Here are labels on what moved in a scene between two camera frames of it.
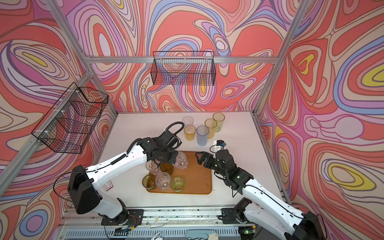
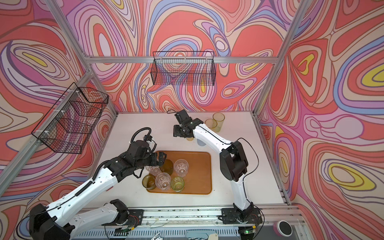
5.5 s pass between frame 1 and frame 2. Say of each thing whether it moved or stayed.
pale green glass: stayed
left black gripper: moved
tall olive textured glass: stayed
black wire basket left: stayed
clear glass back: stayed
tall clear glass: moved
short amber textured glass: stayed
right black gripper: moved
